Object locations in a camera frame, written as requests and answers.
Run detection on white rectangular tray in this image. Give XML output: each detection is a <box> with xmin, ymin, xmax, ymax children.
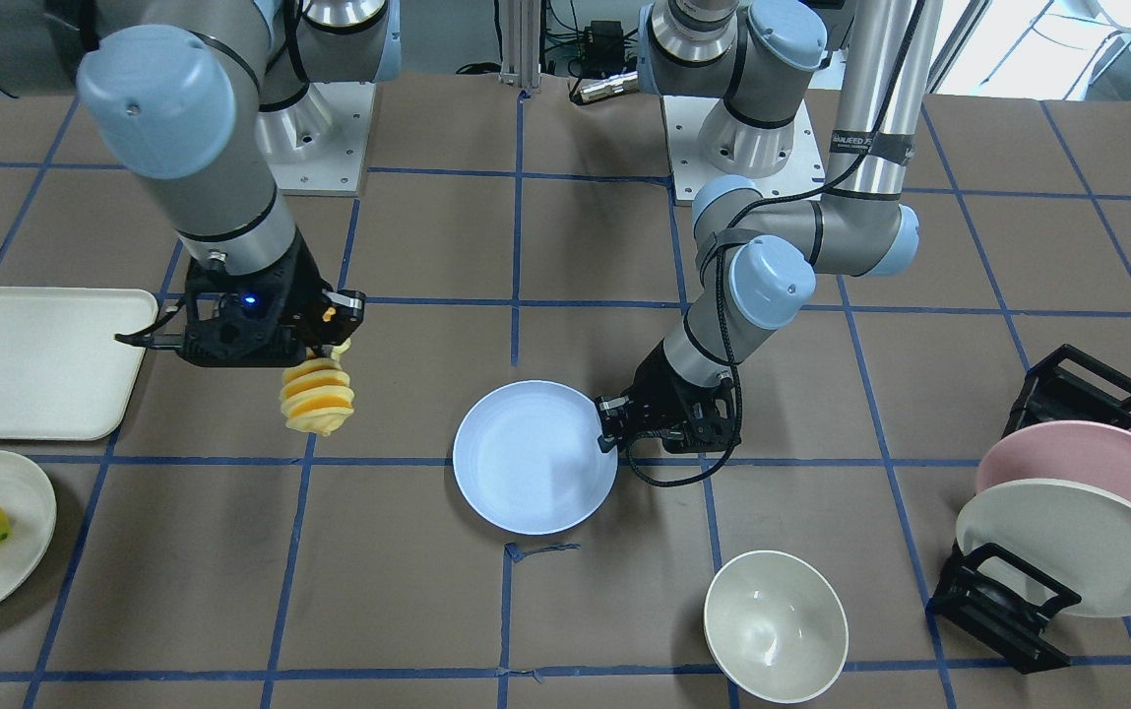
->
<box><xmin>0</xmin><ymin>287</ymin><xmax>158</xmax><ymax>441</ymax></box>

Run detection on cream plate in rack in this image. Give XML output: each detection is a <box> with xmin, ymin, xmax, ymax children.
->
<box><xmin>955</xmin><ymin>479</ymin><xmax>1131</xmax><ymax>616</ymax></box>

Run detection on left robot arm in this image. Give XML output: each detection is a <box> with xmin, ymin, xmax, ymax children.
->
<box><xmin>596</xmin><ymin>1</ymin><xmax>942</xmax><ymax>453</ymax></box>

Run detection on cream bowl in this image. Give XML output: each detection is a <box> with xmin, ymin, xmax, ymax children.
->
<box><xmin>703</xmin><ymin>550</ymin><xmax>851</xmax><ymax>704</ymax></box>

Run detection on pink plate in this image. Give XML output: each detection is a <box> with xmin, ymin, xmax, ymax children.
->
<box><xmin>974</xmin><ymin>420</ymin><xmax>1131</xmax><ymax>502</ymax></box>

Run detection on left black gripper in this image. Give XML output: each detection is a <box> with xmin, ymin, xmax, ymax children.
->
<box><xmin>594</xmin><ymin>344</ymin><xmax>740</xmax><ymax>453</ymax></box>

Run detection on blue plate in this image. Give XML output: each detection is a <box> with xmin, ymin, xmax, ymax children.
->
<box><xmin>452</xmin><ymin>380</ymin><xmax>618</xmax><ymax>536</ymax></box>

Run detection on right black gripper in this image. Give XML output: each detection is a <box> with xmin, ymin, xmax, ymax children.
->
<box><xmin>114</xmin><ymin>234</ymin><xmax>366</xmax><ymax>368</ymax></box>

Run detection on aluminium frame post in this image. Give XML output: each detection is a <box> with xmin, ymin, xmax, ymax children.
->
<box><xmin>497</xmin><ymin>1</ymin><xmax>545</xmax><ymax>97</ymax></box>

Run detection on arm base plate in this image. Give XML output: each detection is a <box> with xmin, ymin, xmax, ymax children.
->
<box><xmin>254</xmin><ymin>83</ymin><xmax>379</xmax><ymax>197</ymax></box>
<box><xmin>662</xmin><ymin>96</ymin><xmax>826</xmax><ymax>206</ymax></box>

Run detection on black plate rack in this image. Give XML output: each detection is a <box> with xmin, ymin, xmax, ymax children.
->
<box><xmin>926</xmin><ymin>343</ymin><xmax>1131</xmax><ymax>675</ymax></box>

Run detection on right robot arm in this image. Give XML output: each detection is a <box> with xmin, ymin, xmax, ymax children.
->
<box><xmin>0</xmin><ymin>1</ymin><xmax>402</xmax><ymax>368</ymax></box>

